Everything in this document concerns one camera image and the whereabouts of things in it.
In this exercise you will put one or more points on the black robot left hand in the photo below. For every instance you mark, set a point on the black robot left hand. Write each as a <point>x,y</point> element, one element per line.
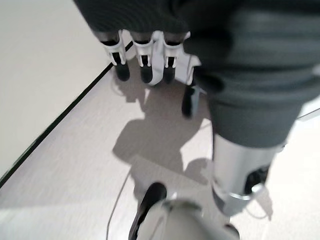
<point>250,62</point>

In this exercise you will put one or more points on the black robot left foot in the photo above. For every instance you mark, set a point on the black robot left foot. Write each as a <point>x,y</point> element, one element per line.
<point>150,197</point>

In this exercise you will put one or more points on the silver robot left leg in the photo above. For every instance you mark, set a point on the silver robot left leg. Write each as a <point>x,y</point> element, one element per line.
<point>182,220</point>

